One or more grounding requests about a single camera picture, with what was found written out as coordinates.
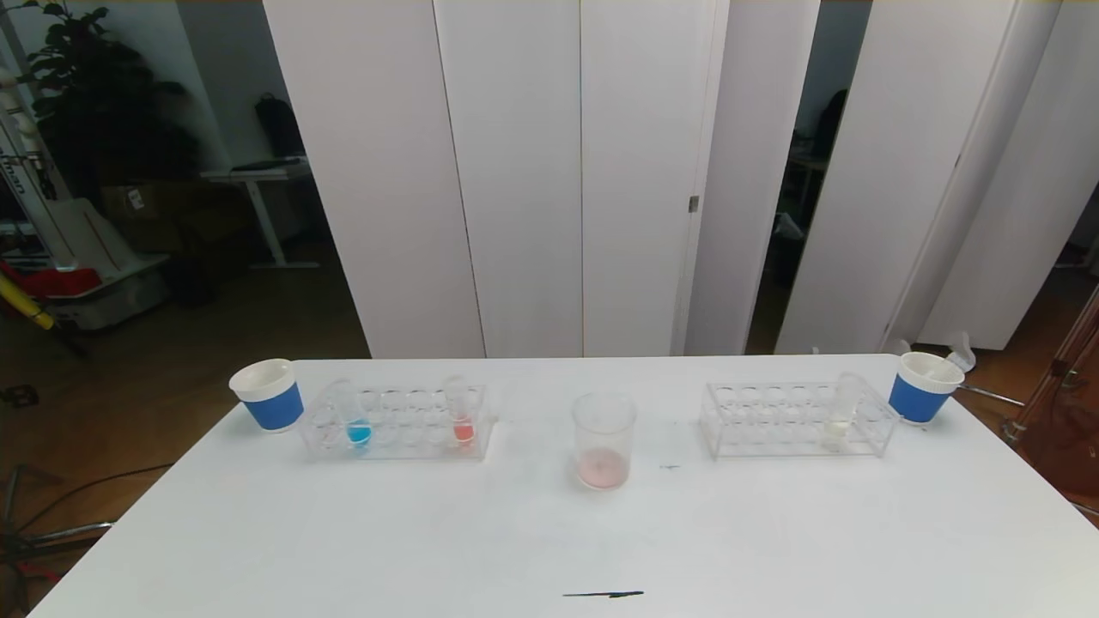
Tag blue pigment test tube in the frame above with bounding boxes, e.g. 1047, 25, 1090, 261
331, 379, 375, 449

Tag pink red pigment test tube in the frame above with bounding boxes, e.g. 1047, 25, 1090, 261
927, 332, 977, 385

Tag orange red pigment test tube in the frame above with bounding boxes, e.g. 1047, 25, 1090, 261
443, 376, 477, 447

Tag clear plastic beaker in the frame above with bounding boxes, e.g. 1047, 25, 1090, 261
572, 392, 637, 493

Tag clear acrylic tube rack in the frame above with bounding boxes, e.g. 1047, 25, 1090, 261
301, 383, 499, 463
699, 381, 901, 458

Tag pale yellow pigment test tube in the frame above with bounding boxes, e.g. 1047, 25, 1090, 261
822, 373, 863, 452

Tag yellow tube object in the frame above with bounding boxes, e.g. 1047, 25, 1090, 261
0, 275, 57, 331

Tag dark bin with white bag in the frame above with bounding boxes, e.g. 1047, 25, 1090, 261
768, 213, 808, 293

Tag blue white paper cup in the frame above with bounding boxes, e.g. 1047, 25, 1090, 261
228, 359, 305, 433
887, 352, 966, 426

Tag white standing desk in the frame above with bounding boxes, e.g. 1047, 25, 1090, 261
202, 160, 320, 270

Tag black backpack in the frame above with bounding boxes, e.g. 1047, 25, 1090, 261
255, 93, 307, 158

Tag brown cardboard box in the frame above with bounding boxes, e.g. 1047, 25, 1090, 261
101, 180, 185, 224

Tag white machine with base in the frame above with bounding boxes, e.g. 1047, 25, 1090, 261
0, 69, 168, 331

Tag red flat object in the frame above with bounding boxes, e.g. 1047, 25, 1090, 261
0, 262, 102, 300

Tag dark green potted plant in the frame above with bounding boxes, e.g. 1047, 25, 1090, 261
9, 2, 203, 203

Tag metal tripod legs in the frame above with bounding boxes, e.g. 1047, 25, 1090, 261
0, 468, 117, 585

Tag black floor cable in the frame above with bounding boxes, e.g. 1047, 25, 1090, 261
17, 463, 177, 533

